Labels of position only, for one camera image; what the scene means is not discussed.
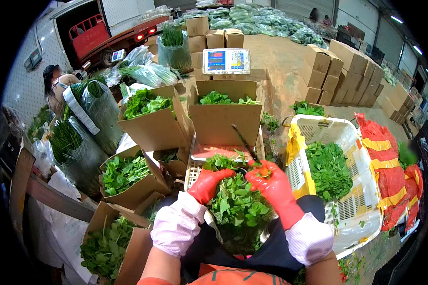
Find person's right hand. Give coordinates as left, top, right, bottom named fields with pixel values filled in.
left=245, top=160, right=305, bottom=231

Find person's left hand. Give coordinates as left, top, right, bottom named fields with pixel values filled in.
left=188, top=168, right=237, bottom=206

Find bunch of leafy greens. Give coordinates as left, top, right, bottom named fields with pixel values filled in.
left=201, top=150, right=276, bottom=254

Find dark tying strip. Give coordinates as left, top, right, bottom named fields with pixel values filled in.
left=231, top=123, right=262, bottom=165

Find small open cardboard box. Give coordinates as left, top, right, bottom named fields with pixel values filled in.
left=153, top=147, right=190, bottom=179

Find yellow plastic bag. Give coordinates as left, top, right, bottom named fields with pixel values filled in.
left=285, top=123, right=316, bottom=200

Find loose greens scraps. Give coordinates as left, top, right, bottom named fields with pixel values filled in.
left=260, top=112, right=281, bottom=133

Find heap of leafy greens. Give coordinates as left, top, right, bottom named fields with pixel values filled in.
left=305, top=141, right=354, bottom=202

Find cardboard box of greens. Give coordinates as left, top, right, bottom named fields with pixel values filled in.
left=292, top=100, right=327, bottom=117

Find person's body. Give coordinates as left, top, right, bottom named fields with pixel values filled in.
left=137, top=263, right=294, bottom=285

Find large white plastic basket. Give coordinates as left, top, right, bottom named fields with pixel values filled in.
left=285, top=114, right=384, bottom=260

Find digital scale display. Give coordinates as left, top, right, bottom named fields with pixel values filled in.
left=202, top=48, right=251, bottom=75

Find bags of green onions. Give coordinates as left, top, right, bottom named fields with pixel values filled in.
left=102, top=45, right=180, bottom=88

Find clear bag of chives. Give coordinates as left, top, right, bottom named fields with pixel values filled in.
left=156, top=23, right=194, bottom=73
left=62, top=76, right=125, bottom=156
left=48, top=117, right=108, bottom=197

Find red mesh sack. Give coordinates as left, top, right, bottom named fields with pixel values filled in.
left=354, top=112, right=424, bottom=233

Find long stack of cardboard boxes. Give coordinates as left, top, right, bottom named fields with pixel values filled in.
left=297, top=39, right=386, bottom=108

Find heap of bagged vegetables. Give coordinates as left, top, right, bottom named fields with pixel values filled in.
left=174, top=3, right=329, bottom=49

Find heap of white sacks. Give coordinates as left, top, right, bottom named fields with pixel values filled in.
left=28, top=170, right=100, bottom=285

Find stack of black crates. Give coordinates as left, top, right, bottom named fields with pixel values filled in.
left=336, top=23, right=366, bottom=48

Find red cargo tricycle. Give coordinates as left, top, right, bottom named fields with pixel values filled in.
left=68, top=14, right=172, bottom=69

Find wall electric meter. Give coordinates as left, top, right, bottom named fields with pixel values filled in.
left=24, top=48, right=43, bottom=72

